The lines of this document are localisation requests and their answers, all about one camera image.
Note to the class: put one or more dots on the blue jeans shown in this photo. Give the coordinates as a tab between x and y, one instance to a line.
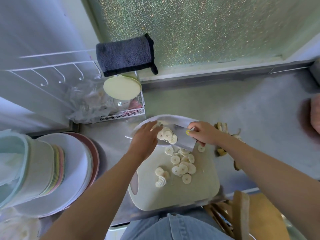
172	228

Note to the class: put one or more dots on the person's right forearm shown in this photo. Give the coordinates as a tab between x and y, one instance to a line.
270	177

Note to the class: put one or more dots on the person's right hand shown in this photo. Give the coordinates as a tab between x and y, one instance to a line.
206	133

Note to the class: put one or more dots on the white oval plate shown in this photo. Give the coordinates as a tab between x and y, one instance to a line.
172	120

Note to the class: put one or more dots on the person's left hand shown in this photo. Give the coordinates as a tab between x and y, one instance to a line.
145	141

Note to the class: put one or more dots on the stack of white plates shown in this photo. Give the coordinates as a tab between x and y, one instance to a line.
77	162

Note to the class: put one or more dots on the frosted glass window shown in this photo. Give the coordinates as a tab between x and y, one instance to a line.
200	29

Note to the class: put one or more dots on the pale yellow round lid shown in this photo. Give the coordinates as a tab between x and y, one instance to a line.
122	87

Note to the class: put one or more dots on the clear plastic bag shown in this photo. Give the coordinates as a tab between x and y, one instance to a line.
92	104

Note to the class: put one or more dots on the person's right thumb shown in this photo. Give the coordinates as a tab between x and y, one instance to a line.
191	132

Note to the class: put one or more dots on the banana peel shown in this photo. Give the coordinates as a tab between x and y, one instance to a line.
228	137

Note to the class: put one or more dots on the dark grey towel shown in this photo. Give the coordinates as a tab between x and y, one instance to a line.
123	56

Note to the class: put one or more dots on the scattered banana slices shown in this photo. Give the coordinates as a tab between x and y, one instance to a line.
181	168

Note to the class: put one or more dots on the steel cleaver knife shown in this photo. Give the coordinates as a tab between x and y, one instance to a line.
185	138

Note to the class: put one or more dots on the person's left forearm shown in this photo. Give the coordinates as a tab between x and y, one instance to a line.
100	197

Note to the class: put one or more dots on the wooden chair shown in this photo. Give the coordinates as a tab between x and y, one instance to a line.
260	217

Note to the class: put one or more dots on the crumpled white plastic bag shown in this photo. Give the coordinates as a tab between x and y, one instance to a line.
17	226

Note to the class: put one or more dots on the person's left thumb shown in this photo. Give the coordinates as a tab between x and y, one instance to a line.
159	129

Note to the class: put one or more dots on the heap of sliced banana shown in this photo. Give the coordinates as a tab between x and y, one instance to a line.
167	136

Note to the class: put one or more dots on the pale green cutting board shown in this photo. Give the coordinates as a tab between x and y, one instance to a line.
180	194

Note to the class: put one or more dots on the stack of pastel bowls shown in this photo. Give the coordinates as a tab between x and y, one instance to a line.
27	167

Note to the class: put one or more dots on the pink round object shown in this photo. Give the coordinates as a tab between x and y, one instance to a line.
312	117

